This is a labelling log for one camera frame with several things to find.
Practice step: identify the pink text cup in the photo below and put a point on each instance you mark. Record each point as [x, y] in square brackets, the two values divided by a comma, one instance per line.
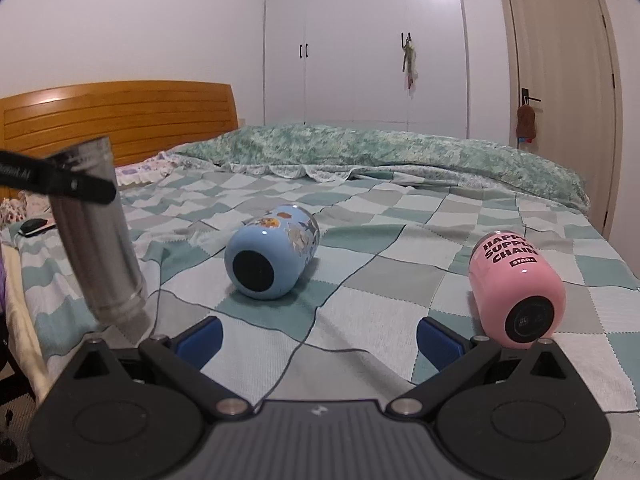
[519, 297]

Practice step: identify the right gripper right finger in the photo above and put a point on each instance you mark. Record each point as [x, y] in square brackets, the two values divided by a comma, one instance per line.
[460, 363]

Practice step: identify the white wardrobe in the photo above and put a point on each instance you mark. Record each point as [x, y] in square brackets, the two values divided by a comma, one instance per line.
[339, 62]

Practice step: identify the stainless steel cup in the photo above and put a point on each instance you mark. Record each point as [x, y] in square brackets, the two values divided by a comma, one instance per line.
[96, 238]

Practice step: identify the beige wooden door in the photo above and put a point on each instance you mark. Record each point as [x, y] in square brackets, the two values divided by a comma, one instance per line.
[564, 51]

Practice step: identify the beige crumpled cloth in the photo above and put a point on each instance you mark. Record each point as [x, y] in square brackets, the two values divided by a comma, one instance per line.
[25, 207]

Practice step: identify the black small device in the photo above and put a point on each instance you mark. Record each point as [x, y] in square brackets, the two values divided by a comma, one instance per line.
[33, 226]

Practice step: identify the purple floral pillow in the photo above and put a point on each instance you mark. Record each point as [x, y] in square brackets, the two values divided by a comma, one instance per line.
[151, 170]

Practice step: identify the green floral duvet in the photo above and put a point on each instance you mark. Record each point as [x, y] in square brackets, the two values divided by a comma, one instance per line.
[327, 153]

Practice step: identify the black door handle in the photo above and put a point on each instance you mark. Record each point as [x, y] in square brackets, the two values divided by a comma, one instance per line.
[527, 99]

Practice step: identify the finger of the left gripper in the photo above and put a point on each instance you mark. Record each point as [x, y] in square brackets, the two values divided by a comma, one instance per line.
[41, 177]

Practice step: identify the blue cartoon cup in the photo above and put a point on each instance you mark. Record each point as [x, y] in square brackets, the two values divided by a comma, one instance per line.
[266, 257]

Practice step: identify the green hanging ornament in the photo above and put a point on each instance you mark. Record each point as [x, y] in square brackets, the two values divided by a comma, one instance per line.
[408, 60]

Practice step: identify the wooden headboard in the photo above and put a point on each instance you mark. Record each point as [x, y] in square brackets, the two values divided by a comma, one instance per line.
[141, 118]

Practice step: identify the checkered teal blanket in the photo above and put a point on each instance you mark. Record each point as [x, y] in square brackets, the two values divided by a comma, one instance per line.
[320, 364]

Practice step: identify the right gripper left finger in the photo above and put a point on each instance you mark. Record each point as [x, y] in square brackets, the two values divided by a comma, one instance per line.
[177, 363]

